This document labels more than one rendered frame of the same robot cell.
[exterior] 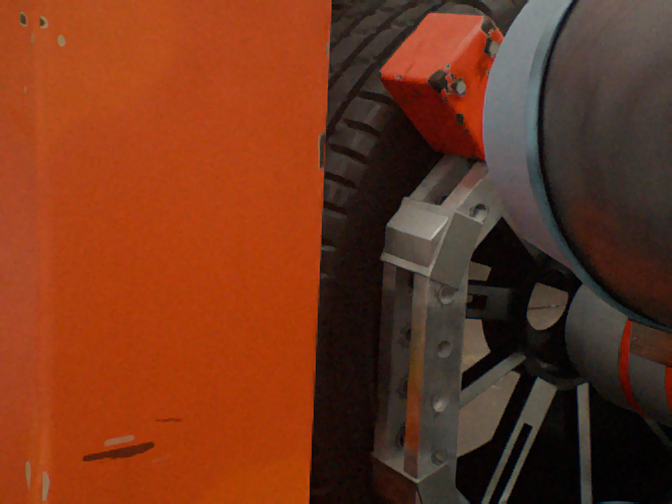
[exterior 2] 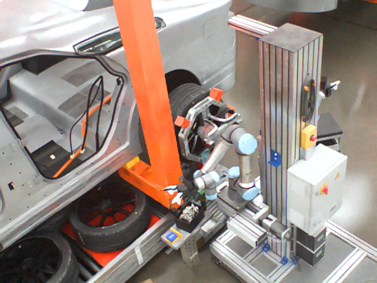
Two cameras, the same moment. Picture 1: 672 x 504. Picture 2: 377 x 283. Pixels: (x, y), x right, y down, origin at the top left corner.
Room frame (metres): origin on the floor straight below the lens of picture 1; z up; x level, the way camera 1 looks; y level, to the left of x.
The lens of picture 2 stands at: (-2.00, 0.23, 3.26)
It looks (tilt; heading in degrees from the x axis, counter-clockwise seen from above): 39 degrees down; 353
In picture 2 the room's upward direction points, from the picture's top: 9 degrees counter-clockwise
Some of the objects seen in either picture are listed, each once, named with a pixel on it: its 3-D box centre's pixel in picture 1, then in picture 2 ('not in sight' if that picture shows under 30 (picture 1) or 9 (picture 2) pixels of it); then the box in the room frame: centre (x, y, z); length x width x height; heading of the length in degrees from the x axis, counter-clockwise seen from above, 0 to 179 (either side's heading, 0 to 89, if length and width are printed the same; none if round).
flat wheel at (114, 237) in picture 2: not in sight; (110, 213); (0.84, 0.65, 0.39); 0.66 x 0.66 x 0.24
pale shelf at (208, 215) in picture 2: not in sight; (187, 226); (0.45, 0.06, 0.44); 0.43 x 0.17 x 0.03; 124
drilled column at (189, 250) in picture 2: not in sight; (188, 246); (0.43, 0.08, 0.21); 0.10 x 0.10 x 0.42; 34
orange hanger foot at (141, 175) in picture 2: not in sight; (142, 169); (0.95, 0.30, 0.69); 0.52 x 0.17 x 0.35; 34
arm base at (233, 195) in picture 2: not in sight; (237, 188); (0.30, -0.33, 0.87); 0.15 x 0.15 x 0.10
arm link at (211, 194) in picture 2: not in sight; (209, 188); (0.12, -0.10, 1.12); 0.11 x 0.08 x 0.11; 15
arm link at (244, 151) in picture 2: not in sight; (245, 165); (0.17, -0.37, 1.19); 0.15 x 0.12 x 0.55; 15
